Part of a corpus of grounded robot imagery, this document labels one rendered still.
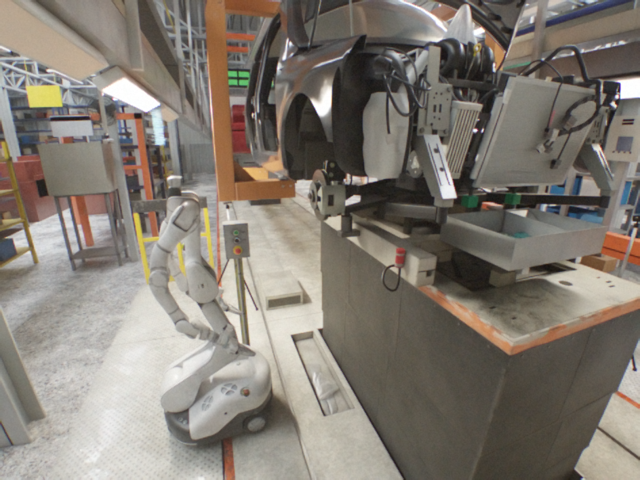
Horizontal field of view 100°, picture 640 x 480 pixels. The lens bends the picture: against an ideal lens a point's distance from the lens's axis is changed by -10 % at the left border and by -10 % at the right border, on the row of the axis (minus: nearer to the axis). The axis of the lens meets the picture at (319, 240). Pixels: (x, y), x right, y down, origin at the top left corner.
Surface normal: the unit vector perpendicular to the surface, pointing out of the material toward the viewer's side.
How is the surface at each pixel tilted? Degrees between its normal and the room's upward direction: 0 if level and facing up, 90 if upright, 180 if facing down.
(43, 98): 90
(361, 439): 0
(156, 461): 0
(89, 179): 90
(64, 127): 90
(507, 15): 114
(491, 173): 106
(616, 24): 90
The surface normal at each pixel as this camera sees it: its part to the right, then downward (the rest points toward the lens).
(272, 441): 0.00, -0.95
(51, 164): 0.32, 0.29
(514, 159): 0.30, 0.54
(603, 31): -0.95, 0.10
